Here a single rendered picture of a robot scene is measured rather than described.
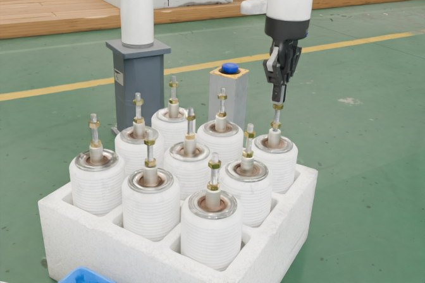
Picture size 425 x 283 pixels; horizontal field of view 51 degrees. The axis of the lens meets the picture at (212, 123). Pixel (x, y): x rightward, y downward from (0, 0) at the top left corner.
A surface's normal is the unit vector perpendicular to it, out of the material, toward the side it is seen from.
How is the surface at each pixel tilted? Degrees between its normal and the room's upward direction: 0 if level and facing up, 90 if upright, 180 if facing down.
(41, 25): 90
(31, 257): 0
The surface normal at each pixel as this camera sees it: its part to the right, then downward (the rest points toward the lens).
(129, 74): -0.23, 0.43
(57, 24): 0.53, 0.38
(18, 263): 0.04, -0.90
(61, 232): -0.50, 0.36
